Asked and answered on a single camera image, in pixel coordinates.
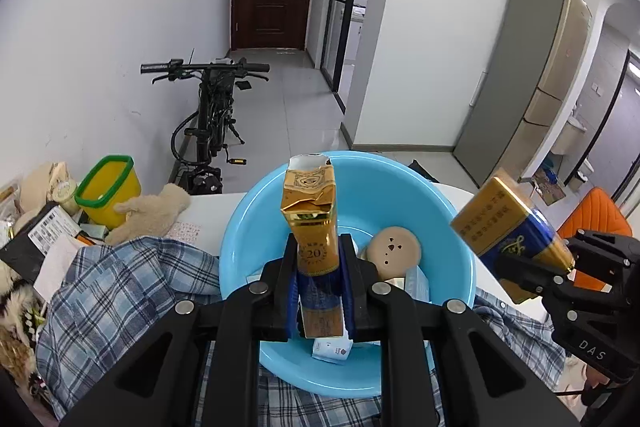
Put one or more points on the brown furry cloth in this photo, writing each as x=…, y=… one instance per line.
x=15, y=337

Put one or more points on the round beige compact case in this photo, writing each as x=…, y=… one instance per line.
x=395, y=252

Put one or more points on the white patterned paper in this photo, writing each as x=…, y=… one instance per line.
x=185, y=233

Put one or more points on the yellow container with green rim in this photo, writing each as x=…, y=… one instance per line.
x=112, y=202

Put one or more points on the black box with white label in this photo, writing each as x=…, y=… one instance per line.
x=30, y=252

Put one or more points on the cardboard box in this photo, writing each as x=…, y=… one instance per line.
x=545, y=187

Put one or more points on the blue plaid shirt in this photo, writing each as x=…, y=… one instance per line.
x=125, y=287

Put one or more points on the beige plush bear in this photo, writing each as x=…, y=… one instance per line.
x=150, y=217

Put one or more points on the orange chair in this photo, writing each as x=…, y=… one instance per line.
x=595, y=212

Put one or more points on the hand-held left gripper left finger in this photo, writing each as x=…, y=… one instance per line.
x=293, y=302

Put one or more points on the black bicycle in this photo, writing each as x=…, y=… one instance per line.
x=212, y=107

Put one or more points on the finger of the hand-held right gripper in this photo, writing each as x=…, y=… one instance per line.
x=530, y=274
x=600, y=249

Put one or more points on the grey and beige refrigerator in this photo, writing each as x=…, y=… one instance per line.
x=515, y=82

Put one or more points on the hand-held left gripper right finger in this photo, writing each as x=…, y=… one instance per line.
x=350, y=307

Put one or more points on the beige cloth bag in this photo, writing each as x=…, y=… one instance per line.
x=37, y=182

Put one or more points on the gold and blue cigarette pack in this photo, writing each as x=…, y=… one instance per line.
x=500, y=217

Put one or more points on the light blue plastic basin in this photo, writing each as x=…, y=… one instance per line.
x=250, y=232

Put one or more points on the clear wrapped packet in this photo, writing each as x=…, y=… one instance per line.
x=415, y=287

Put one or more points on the white jar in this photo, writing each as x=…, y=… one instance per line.
x=68, y=197

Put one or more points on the gold cigarette pack torn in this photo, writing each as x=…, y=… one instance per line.
x=310, y=217

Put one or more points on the white blue printed packet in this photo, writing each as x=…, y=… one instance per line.
x=330, y=351

